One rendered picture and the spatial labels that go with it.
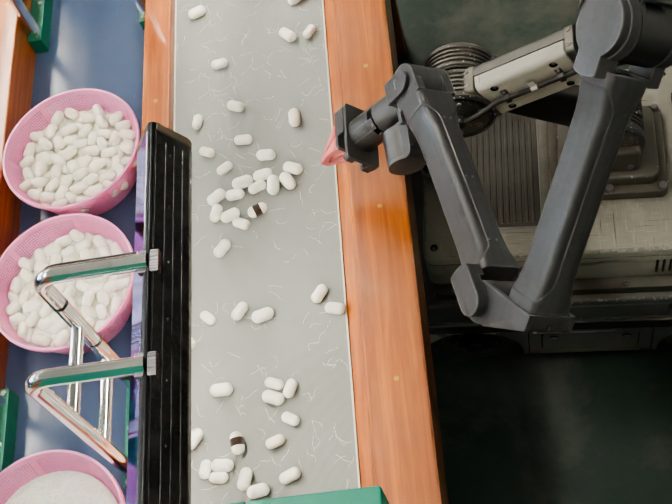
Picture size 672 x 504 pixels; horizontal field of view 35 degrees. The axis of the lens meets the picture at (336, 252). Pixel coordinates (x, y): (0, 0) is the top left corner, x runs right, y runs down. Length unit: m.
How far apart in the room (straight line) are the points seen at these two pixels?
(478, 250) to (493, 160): 0.78
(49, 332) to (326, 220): 0.52
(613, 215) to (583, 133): 0.84
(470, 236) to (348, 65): 0.65
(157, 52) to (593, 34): 1.08
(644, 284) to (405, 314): 0.62
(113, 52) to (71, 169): 0.33
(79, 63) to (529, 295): 1.27
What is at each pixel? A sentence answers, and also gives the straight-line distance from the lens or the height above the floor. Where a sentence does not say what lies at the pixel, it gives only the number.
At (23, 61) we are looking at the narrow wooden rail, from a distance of 2.31.
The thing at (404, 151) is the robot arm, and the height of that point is 0.98.
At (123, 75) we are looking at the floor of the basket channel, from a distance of 2.26.
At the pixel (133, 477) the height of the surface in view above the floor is 1.09.
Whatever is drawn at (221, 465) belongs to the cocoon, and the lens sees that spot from 1.70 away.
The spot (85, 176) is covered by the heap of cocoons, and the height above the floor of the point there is 0.73.
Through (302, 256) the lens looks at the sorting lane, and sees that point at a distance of 1.84.
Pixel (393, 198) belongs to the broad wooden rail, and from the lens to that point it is 1.83.
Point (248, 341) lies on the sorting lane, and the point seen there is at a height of 0.74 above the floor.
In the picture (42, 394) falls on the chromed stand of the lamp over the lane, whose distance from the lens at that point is 1.48.
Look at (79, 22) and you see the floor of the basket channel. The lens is 2.40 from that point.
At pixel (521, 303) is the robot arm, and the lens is 1.35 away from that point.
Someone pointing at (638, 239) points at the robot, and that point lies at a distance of 2.11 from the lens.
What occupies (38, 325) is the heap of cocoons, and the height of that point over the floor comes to 0.74.
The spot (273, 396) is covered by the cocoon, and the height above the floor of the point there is 0.76.
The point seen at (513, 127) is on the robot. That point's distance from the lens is 2.24.
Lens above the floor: 2.32
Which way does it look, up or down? 60 degrees down
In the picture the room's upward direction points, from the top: 21 degrees counter-clockwise
